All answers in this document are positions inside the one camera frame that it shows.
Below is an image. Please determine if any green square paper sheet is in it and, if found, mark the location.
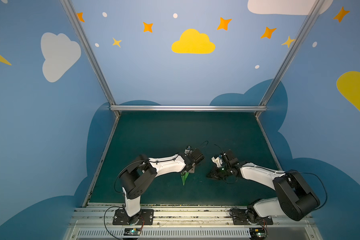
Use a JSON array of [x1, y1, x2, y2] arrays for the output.
[[181, 172, 189, 186]]

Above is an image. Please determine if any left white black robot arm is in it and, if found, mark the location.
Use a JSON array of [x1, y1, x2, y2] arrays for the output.
[[118, 148, 204, 225]]

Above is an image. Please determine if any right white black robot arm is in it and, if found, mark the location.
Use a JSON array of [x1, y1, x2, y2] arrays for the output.
[[207, 150, 322, 225]]

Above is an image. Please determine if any right green circuit board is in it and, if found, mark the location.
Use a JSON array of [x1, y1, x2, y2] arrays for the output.
[[250, 228, 267, 240]]

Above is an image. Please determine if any green circuit board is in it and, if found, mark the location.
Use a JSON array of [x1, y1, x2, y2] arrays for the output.
[[250, 228, 267, 240], [123, 228, 142, 237]]

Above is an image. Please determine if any left green circuit board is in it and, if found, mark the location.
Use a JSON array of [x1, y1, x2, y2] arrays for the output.
[[123, 228, 142, 237]]

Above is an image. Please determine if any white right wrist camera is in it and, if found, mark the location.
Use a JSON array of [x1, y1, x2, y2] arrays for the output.
[[212, 155, 225, 169]]

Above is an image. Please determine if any aluminium right floor rail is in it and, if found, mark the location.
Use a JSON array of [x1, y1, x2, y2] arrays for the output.
[[253, 118, 299, 171]]

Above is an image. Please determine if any aluminium floor rail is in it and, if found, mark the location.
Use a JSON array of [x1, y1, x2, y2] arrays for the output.
[[82, 117, 120, 208], [253, 118, 299, 171]]

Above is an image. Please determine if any aluminium back frame rail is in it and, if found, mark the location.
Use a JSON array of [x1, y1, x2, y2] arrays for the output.
[[110, 105, 267, 112]]

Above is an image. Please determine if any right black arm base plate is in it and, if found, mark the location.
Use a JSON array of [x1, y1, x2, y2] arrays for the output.
[[229, 208, 274, 226]]

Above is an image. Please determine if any aluminium left floor rail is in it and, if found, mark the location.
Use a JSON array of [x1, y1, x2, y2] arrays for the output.
[[82, 117, 120, 208]]

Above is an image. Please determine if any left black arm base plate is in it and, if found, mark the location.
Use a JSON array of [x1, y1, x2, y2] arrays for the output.
[[112, 209, 154, 226]]

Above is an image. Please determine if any aluminium left frame post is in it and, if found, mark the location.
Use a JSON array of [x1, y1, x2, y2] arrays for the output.
[[60, 0, 116, 107]]

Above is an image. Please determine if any aluminium frame post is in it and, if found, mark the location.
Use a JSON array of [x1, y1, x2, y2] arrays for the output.
[[255, 0, 325, 119], [60, 0, 116, 107]]

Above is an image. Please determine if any aluminium right frame post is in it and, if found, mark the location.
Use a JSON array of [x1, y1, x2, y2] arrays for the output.
[[255, 0, 325, 119]]

